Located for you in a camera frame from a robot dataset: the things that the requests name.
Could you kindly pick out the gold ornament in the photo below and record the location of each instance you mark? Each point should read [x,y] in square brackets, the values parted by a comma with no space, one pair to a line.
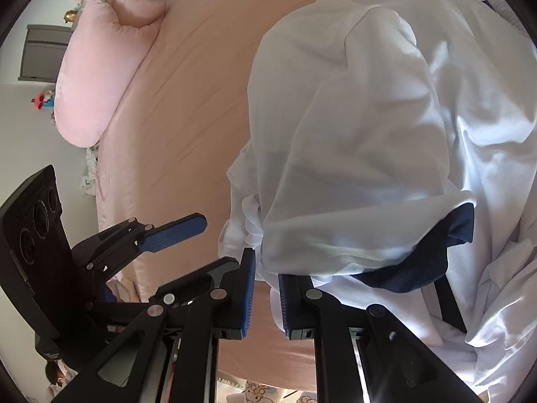
[69,16]

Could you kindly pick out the white crumpled cloth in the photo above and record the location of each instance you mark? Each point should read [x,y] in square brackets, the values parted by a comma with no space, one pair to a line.
[90,172]

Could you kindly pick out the grey cabinet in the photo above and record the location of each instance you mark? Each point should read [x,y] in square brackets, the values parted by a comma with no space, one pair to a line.
[42,54]

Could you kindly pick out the red and blue plush toy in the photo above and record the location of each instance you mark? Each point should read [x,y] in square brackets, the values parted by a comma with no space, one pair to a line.
[44,100]

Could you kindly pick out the person's head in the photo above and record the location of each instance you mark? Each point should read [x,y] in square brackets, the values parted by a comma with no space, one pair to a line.
[52,373]

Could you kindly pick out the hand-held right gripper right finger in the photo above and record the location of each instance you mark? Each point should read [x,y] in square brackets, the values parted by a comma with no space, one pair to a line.
[284,302]

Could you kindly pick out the pink pillow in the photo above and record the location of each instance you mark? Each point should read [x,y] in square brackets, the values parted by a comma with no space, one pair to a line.
[105,71]

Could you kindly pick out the white jacket with navy stripes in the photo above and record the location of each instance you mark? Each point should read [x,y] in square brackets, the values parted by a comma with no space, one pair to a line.
[356,134]

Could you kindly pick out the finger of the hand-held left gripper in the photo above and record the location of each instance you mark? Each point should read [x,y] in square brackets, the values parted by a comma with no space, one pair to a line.
[201,275]
[176,233]

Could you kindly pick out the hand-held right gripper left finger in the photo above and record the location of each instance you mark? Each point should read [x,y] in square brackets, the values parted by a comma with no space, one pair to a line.
[248,294]

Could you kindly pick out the bed with pink sheet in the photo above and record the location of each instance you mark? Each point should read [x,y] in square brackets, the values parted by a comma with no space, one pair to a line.
[201,92]

